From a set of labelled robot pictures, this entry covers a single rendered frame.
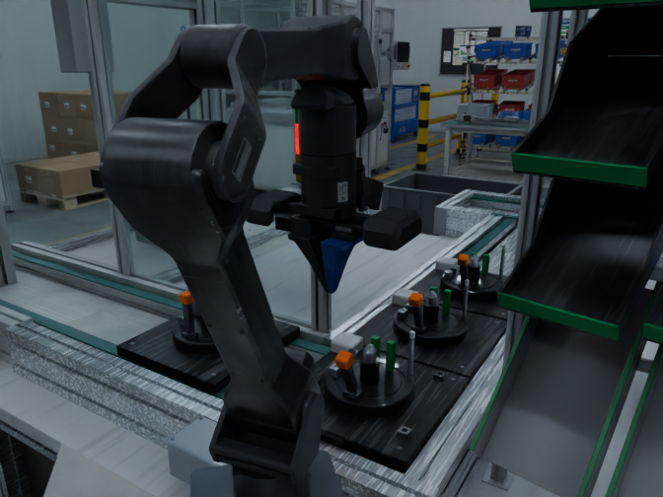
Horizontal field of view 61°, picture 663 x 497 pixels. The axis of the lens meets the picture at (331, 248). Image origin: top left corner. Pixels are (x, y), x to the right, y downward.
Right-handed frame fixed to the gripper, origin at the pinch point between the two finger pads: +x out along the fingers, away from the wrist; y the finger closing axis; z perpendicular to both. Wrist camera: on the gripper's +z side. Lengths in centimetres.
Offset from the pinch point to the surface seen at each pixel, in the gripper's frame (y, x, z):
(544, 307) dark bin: -20.3, 5.1, 11.1
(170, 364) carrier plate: 37.5, 28.9, 7.1
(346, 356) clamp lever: 4.5, 18.9, 10.6
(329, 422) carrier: 6.0, 28.8, 7.9
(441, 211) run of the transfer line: 39, 37, 135
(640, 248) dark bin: -28.0, 1.4, 24.2
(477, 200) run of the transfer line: 35, 39, 161
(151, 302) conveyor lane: 66, 33, 27
